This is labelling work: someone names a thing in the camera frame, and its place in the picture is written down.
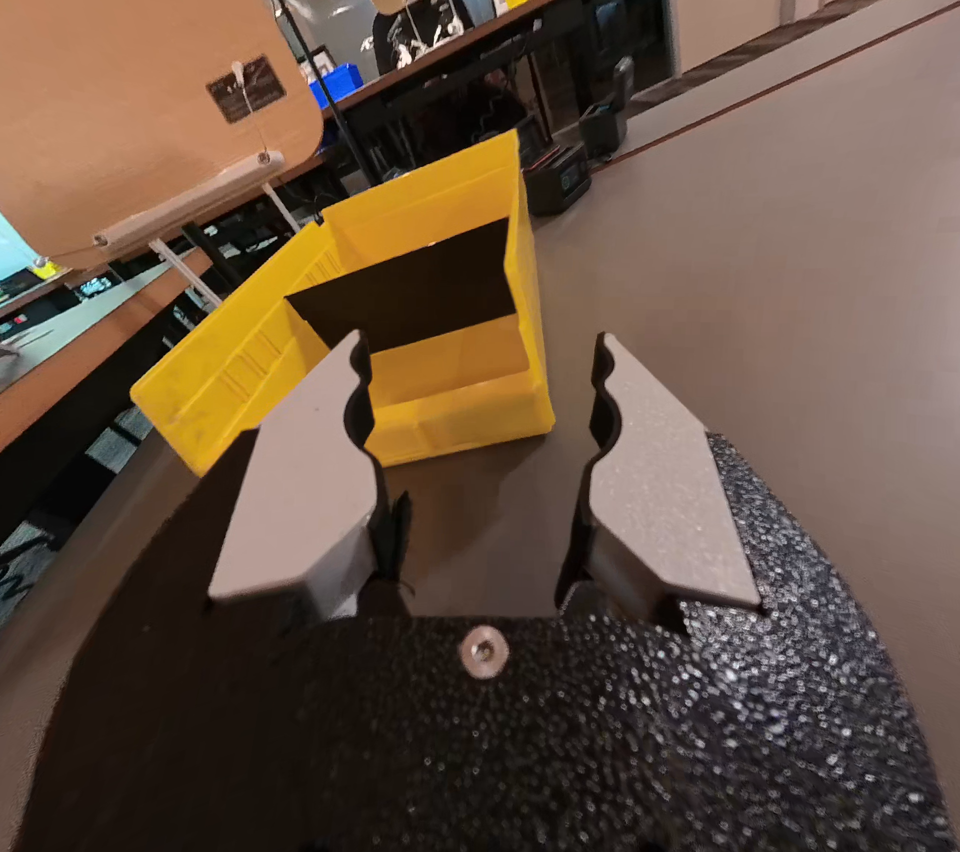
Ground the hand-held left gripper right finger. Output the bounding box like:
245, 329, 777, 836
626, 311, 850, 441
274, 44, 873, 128
555, 333, 762, 624

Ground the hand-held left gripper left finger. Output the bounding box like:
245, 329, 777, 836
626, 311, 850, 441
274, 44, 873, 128
208, 331, 414, 621

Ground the yellow plastic bin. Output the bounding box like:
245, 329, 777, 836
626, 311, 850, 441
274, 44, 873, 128
131, 131, 556, 477

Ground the black power station with display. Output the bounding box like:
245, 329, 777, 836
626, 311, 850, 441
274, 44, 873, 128
523, 143, 594, 217

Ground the blue plastic bin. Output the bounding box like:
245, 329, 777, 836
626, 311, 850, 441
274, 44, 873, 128
309, 63, 363, 103

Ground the light stand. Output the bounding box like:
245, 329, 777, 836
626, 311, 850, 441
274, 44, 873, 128
225, 0, 380, 187

